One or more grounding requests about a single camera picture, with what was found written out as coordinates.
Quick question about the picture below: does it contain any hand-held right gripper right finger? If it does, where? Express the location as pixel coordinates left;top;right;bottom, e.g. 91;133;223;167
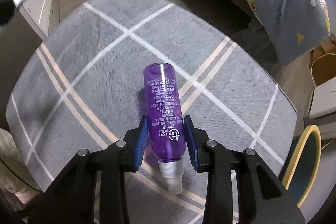
184;115;306;224

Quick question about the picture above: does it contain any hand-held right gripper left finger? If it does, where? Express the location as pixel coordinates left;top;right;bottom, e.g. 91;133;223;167
28;116;149;224

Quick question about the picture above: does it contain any purple spray bottle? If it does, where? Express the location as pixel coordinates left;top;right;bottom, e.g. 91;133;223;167
143;63;188;194

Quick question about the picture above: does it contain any yellow rimmed blue trash bin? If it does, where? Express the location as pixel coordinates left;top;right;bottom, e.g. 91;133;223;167
278;124;322;207

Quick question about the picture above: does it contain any white drawer cabinet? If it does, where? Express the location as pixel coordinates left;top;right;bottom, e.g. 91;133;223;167
18;0;55;41

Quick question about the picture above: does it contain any beige cloth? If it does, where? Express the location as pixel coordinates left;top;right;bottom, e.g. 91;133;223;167
0;128;34;195

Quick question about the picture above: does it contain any wooden bed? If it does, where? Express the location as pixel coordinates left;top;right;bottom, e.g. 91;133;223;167
129;0;279;62

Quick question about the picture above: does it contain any white cable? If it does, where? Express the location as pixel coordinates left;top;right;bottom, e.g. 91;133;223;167
309;53;332;86

